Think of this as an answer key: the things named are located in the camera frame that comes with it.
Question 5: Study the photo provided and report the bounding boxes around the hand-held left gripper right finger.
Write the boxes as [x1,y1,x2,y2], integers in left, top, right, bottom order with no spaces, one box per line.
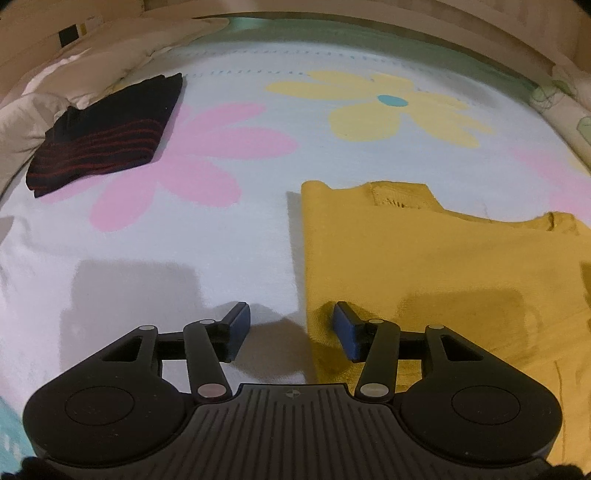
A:
[333,301,497,401]

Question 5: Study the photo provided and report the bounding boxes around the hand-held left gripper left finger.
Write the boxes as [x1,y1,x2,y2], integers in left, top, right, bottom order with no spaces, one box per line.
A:
[88,301,251,402]

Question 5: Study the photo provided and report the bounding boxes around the yellow knit sweater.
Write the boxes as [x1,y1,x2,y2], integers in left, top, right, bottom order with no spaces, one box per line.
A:
[300,180,591,467]

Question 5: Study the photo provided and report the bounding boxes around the dark red-striped folded garment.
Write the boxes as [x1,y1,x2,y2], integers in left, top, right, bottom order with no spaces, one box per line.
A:
[25,73,184,198]

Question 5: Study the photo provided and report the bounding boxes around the white pillow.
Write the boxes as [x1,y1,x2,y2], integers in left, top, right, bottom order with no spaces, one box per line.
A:
[14,17,232,109]
[0,93,71,188]

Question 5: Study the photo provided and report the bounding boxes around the green mattress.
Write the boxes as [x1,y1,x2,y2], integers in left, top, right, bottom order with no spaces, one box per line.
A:
[191,16,541,90]

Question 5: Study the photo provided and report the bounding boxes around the floral rolled quilt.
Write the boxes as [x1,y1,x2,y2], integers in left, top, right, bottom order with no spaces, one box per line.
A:
[530,67,591,162]

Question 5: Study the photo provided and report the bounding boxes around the wooden bed frame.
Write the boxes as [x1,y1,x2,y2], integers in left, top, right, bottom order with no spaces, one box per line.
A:
[139,0,591,75]

